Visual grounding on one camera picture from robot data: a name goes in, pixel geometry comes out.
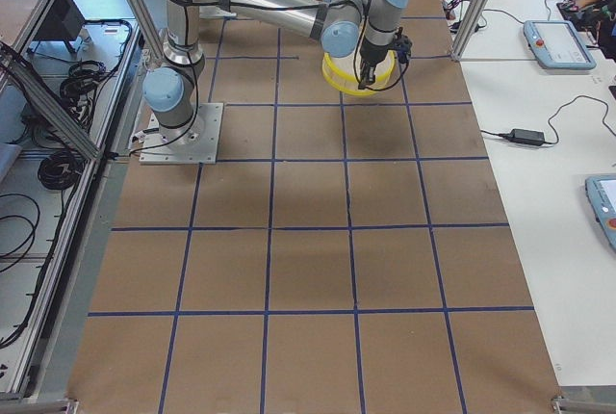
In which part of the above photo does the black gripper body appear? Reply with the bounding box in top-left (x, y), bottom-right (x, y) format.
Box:
top-left (360, 32), bottom-right (412, 72)

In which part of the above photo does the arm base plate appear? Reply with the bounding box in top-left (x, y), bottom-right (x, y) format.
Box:
top-left (139, 103), bottom-right (224, 165)

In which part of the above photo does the blue teach pendant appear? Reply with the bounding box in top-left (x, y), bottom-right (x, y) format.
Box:
top-left (585, 174), bottom-right (616, 249)
top-left (523, 20), bottom-right (596, 70)

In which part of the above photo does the black cable coil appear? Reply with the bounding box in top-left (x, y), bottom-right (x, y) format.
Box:
top-left (37, 149), bottom-right (86, 192)

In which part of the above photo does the black power adapter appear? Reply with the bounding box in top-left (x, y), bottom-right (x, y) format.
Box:
top-left (498, 128), bottom-right (547, 146)

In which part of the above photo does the blue teach pendant far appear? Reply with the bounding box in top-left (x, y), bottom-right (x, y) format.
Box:
top-left (523, 20), bottom-right (596, 70)

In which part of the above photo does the yellow top steamer layer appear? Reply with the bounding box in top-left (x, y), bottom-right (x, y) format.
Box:
top-left (321, 50), bottom-right (396, 96)

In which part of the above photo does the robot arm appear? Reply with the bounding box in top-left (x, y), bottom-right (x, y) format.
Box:
top-left (143, 0), bottom-right (413, 161)

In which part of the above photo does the blue teach pendant near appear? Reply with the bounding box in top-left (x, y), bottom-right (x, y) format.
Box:
top-left (585, 174), bottom-right (616, 249)

